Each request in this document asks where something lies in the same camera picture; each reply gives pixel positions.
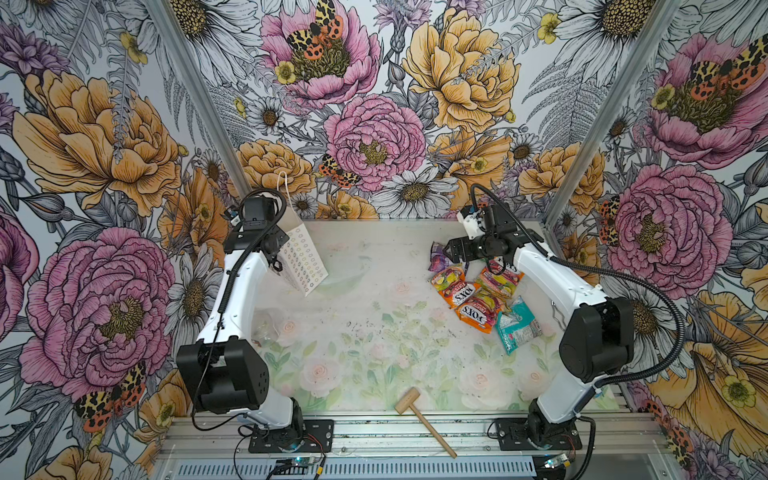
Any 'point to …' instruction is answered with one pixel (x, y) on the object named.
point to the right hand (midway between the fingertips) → (458, 256)
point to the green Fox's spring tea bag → (499, 277)
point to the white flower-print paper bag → (302, 263)
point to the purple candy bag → (438, 258)
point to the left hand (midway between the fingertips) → (271, 248)
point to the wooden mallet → (409, 398)
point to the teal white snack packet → (517, 325)
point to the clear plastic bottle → (263, 330)
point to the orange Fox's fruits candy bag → (452, 285)
